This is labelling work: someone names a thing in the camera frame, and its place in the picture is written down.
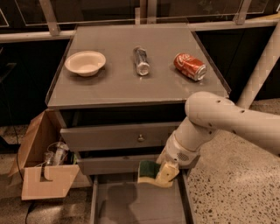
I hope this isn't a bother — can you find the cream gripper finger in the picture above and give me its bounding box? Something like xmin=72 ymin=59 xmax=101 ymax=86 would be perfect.
xmin=155 ymin=162 xmax=179 ymax=187
xmin=156 ymin=154 xmax=166 ymax=165

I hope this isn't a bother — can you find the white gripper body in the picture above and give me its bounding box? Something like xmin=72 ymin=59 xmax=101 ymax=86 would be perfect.
xmin=164 ymin=133 xmax=199 ymax=167

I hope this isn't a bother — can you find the green yellow sponge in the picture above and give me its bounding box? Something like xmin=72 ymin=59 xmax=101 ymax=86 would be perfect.
xmin=137 ymin=160 xmax=172 ymax=188

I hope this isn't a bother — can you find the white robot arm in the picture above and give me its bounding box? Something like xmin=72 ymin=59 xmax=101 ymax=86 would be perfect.
xmin=156 ymin=92 xmax=280 ymax=187

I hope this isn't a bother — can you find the grey top drawer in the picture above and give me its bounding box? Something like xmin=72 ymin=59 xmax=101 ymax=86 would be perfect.
xmin=60 ymin=122 xmax=179 ymax=151

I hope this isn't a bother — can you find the grey drawer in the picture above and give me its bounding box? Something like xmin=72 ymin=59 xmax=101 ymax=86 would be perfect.
xmin=60 ymin=122 xmax=179 ymax=151
xmin=78 ymin=154 xmax=158 ymax=175
xmin=90 ymin=172 xmax=195 ymax=224

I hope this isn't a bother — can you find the grey middle drawer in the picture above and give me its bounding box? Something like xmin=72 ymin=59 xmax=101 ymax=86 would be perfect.
xmin=78 ymin=154 xmax=158 ymax=175

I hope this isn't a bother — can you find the grey bottom drawer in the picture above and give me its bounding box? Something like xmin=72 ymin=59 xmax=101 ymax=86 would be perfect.
xmin=90 ymin=172 xmax=195 ymax=224

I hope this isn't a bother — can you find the grey drawer cabinet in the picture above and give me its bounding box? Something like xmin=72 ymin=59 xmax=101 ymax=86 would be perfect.
xmin=45 ymin=23 xmax=232 ymax=176

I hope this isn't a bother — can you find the red cola can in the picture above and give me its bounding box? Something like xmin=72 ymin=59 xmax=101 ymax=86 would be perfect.
xmin=173 ymin=52 xmax=207 ymax=81

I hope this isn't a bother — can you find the silver slim can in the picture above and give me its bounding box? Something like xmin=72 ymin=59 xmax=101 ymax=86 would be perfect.
xmin=133 ymin=46 xmax=150 ymax=76

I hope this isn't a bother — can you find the clear plastic bottle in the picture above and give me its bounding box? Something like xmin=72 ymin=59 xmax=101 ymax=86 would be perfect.
xmin=45 ymin=142 xmax=69 ymax=166

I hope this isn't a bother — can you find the cardboard box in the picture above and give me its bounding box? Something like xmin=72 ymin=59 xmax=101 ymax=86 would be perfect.
xmin=9 ymin=109 xmax=91 ymax=200

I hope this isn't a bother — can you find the white paper bowl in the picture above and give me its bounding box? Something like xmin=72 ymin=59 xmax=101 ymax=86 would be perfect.
xmin=65 ymin=51 xmax=106 ymax=77

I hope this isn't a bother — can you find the white diagonal pole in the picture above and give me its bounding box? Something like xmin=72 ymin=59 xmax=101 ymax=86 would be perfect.
xmin=236 ymin=22 xmax=280 ymax=109

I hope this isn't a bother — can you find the metal railing frame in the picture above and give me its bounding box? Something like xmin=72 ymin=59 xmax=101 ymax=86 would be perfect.
xmin=0 ymin=0 xmax=280 ymax=43

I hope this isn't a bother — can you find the black floor cable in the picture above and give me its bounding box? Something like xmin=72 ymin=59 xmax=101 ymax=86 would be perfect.
xmin=1 ymin=95 xmax=36 ymax=224

